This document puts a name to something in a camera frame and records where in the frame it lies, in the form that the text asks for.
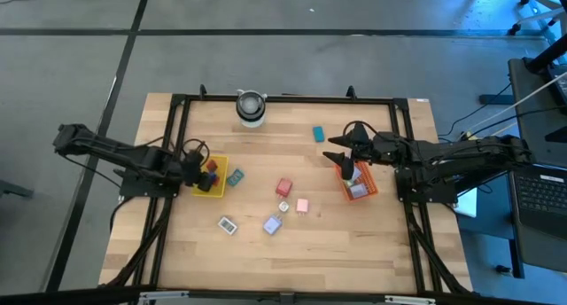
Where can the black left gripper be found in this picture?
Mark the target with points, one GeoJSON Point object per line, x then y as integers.
{"type": "Point", "coordinates": [192, 167]}

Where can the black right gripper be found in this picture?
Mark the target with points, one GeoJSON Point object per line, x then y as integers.
{"type": "Point", "coordinates": [381, 147]}

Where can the blue rectangular device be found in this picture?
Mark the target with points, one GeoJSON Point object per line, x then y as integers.
{"type": "Point", "coordinates": [214, 177]}

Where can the lavender wall charger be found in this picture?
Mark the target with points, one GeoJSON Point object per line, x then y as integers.
{"type": "Point", "coordinates": [359, 190]}
{"type": "Point", "coordinates": [357, 174]}
{"type": "Point", "coordinates": [272, 225]}

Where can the pink wall charger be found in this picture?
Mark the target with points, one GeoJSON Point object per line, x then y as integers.
{"type": "Point", "coordinates": [302, 205]}

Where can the red wall charger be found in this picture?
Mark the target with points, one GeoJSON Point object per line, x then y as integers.
{"type": "Point", "coordinates": [284, 187]}

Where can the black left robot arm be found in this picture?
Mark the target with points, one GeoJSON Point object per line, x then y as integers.
{"type": "Point", "coordinates": [115, 152]}

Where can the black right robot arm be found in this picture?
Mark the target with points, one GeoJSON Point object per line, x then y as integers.
{"type": "Point", "coordinates": [465, 152]}

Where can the office chair base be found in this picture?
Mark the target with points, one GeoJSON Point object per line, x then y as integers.
{"type": "Point", "coordinates": [538, 14]}

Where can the yellow plastic basket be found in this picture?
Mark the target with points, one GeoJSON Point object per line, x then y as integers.
{"type": "Point", "coordinates": [221, 187]}

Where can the teal rectangular device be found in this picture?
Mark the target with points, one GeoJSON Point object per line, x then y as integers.
{"type": "Point", "coordinates": [318, 134]}

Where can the teal digital clock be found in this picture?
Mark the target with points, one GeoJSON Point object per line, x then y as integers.
{"type": "Point", "coordinates": [235, 177]}

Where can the white digital clock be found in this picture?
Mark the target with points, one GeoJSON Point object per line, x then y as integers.
{"type": "Point", "coordinates": [227, 225]}

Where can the orange plastic basket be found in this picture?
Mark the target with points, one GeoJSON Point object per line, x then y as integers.
{"type": "Point", "coordinates": [371, 187]}

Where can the small white green charger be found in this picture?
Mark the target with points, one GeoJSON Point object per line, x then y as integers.
{"type": "Point", "coordinates": [284, 206]}

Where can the white cylindrical device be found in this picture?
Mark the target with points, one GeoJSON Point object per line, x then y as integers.
{"type": "Point", "coordinates": [251, 106]}

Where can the white paper sheet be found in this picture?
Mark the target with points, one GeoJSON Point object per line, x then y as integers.
{"type": "Point", "coordinates": [468, 205]}

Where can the black rig strut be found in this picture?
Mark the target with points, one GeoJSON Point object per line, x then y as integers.
{"type": "Point", "coordinates": [487, 181]}
{"type": "Point", "coordinates": [547, 54]}

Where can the black rig crossbar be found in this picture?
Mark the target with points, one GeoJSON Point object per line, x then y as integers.
{"type": "Point", "coordinates": [66, 296]}

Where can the grey furniture foot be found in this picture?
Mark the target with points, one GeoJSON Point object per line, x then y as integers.
{"type": "Point", "coordinates": [13, 189]}

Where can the dark grey desk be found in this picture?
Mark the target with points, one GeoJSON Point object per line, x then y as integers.
{"type": "Point", "coordinates": [536, 123]}

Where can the black laptop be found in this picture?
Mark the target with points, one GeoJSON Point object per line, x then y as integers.
{"type": "Point", "coordinates": [540, 194]}

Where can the black aluminium table frame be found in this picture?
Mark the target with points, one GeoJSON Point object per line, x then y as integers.
{"type": "Point", "coordinates": [310, 99]}

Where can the silver metal bracket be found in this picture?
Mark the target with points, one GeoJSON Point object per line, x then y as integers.
{"type": "Point", "coordinates": [164, 295]}
{"type": "Point", "coordinates": [409, 300]}

